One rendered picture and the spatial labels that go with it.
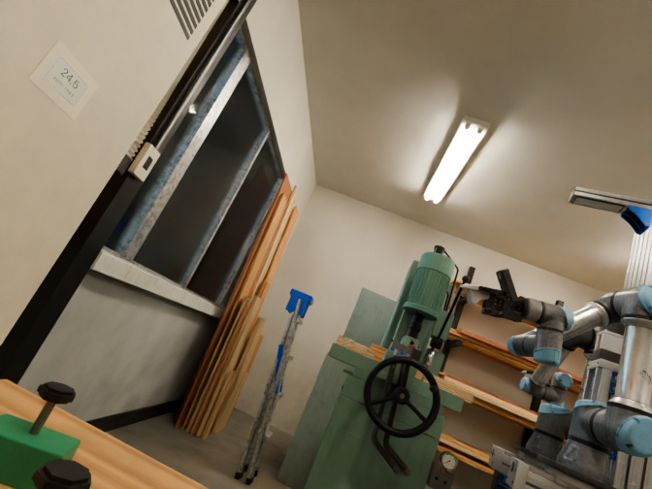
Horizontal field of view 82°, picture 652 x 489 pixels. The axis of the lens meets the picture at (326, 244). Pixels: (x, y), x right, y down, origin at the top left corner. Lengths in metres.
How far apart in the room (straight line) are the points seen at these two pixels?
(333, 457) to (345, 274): 2.86
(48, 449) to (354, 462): 1.30
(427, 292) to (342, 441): 0.76
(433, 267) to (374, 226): 2.68
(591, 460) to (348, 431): 0.84
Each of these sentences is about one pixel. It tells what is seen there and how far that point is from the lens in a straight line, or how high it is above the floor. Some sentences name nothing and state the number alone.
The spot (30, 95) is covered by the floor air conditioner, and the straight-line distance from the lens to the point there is 0.96.
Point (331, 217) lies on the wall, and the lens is 4.56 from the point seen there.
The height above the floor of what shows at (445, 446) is 0.55.
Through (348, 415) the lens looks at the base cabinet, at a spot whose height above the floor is 0.65.
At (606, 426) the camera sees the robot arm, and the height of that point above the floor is 0.98.
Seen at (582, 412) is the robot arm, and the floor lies 1.00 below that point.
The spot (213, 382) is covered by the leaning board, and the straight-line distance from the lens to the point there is 2.95.
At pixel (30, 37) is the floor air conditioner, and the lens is 0.95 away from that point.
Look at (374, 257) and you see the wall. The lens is 4.43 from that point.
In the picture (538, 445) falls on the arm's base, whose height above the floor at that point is 0.85.
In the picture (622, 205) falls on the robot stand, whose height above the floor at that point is 1.98.
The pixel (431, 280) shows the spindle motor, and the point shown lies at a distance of 1.90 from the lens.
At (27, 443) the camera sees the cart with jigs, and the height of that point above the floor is 0.58.
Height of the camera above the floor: 0.82
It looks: 16 degrees up
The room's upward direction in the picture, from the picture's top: 24 degrees clockwise
